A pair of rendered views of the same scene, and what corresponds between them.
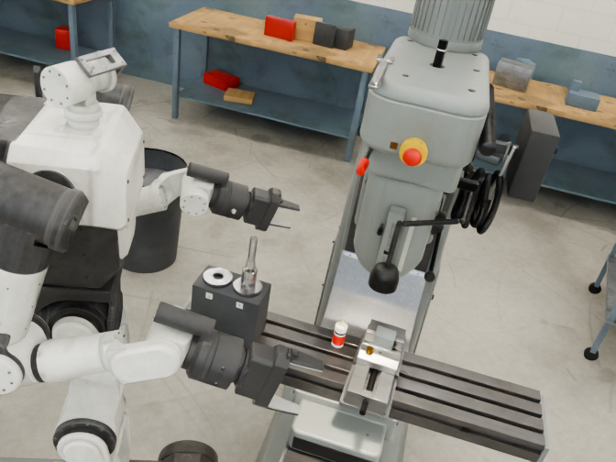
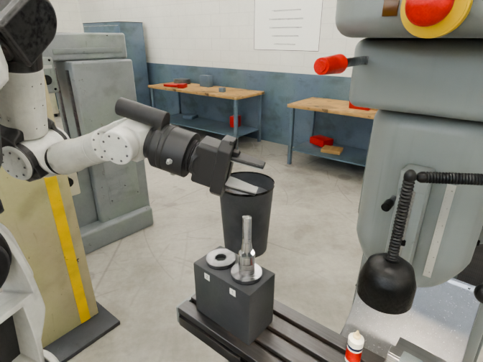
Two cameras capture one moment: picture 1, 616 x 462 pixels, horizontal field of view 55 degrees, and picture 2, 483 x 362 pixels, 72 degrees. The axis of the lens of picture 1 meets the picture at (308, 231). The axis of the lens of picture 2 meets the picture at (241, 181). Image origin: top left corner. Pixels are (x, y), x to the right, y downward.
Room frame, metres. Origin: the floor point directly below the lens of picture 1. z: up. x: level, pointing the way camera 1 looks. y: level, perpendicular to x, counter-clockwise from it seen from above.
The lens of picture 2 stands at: (0.77, -0.21, 1.73)
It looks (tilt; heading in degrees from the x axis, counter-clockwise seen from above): 24 degrees down; 29
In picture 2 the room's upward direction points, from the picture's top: straight up
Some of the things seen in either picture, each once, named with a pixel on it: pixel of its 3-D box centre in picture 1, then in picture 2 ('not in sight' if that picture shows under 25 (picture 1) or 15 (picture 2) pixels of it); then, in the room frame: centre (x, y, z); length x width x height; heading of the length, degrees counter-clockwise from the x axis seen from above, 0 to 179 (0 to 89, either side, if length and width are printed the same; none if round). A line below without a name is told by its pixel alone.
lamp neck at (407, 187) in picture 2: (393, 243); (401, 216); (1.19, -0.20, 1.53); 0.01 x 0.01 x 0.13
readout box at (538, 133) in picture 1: (533, 154); not in sight; (1.66, -0.61, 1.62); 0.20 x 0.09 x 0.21; 171
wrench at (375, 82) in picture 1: (379, 71); not in sight; (1.28, -0.09, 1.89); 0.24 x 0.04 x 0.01; 173
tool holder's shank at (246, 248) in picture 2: (251, 253); (246, 235); (1.45, 0.15, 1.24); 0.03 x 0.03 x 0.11
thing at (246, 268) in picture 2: (248, 278); (246, 263); (1.45, 0.15, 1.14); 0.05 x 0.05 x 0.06
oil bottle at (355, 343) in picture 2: (340, 331); (354, 345); (1.48, -0.16, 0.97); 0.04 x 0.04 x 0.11
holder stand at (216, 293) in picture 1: (230, 305); (233, 290); (1.46, 0.20, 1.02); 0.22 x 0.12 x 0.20; 79
